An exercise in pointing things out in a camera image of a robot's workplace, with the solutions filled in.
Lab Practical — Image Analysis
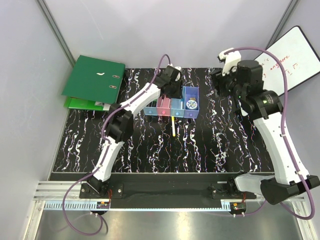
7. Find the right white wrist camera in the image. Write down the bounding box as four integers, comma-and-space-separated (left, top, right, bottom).
217, 48, 242, 76

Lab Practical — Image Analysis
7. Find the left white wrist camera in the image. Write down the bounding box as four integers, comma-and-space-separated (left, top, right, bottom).
171, 66, 182, 82

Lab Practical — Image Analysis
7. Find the aluminium frame rail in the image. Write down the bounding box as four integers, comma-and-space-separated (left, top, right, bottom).
35, 0, 76, 67

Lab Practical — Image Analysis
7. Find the pink bin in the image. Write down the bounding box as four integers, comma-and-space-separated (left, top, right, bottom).
156, 97, 171, 117

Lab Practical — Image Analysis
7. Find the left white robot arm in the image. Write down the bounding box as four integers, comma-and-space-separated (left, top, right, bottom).
80, 64, 183, 198

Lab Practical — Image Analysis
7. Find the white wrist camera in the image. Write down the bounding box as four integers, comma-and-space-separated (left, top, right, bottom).
217, 48, 242, 76
171, 66, 182, 82

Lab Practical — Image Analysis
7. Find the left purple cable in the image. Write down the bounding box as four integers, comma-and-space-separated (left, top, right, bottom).
62, 53, 173, 237

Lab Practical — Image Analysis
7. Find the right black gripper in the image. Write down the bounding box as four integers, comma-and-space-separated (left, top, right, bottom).
210, 63, 246, 101

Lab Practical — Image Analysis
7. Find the teal blue bin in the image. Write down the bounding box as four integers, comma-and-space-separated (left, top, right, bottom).
170, 98, 185, 118

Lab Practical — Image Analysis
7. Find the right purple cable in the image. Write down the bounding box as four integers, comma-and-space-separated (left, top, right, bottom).
219, 46, 315, 221

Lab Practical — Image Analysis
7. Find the light blue bin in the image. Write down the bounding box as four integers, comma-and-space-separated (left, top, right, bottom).
143, 100, 158, 116

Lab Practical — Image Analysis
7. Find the green ring binder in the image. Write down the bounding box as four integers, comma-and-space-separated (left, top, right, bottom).
62, 55, 126, 112

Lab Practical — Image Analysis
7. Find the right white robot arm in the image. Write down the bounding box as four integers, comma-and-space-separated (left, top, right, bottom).
211, 60, 320, 205

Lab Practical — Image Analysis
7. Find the yellow capped white marker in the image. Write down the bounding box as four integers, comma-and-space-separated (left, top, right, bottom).
171, 116, 176, 137

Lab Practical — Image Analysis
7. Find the white board with writing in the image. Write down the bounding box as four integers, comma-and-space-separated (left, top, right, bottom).
255, 26, 320, 96

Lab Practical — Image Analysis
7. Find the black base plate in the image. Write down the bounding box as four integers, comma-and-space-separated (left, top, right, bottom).
79, 172, 256, 210

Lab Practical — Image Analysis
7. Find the purple cable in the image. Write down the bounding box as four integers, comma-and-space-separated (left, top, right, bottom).
62, 53, 173, 237
219, 46, 315, 221

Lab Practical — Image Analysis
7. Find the purple bin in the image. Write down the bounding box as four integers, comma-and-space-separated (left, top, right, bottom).
183, 86, 200, 119

